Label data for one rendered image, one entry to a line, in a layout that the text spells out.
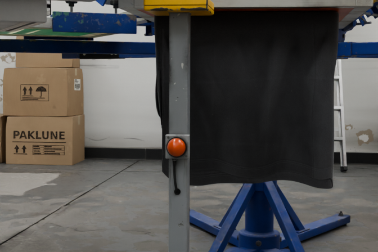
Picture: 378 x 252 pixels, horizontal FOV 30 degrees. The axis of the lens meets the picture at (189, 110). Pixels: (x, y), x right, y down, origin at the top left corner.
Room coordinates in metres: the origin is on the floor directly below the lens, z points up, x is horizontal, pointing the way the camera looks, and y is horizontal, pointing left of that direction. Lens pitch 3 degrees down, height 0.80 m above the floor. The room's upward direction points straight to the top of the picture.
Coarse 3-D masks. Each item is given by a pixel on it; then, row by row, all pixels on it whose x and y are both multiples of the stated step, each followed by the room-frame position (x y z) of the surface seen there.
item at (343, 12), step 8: (264, 8) 1.66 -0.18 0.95; (272, 8) 1.66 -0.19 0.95; (280, 8) 1.65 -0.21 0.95; (288, 8) 1.65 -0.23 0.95; (296, 8) 1.65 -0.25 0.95; (304, 8) 1.65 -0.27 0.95; (312, 8) 1.65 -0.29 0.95; (320, 8) 1.65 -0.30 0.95; (328, 8) 1.65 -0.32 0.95; (336, 8) 1.65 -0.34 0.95; (344, 8) 1.65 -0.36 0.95; (352, 8) 1.65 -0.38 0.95; (344, 16) 1.87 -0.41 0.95
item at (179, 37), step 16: (144, 0) 1.42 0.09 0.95; (160, 0) 1.41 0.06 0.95; (176, 0) 1.41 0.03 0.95; (192, 0) 1.40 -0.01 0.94; (208, 0) 1.41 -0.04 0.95; (176, 16) 1.45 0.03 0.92; (176, 32) 1.45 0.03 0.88; (176, 48) 1.45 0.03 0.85; (176, 64) 1.45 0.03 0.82; (176, 80) 1.45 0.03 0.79; (176, 96) 1.45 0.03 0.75; (176, 112) 1.45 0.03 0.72; (176, 128) 1.45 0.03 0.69; (176, 176) 1.45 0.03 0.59; (176, 208) 1.45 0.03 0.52; (176, 224) 1.45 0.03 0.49; (176, 240) 1.45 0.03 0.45
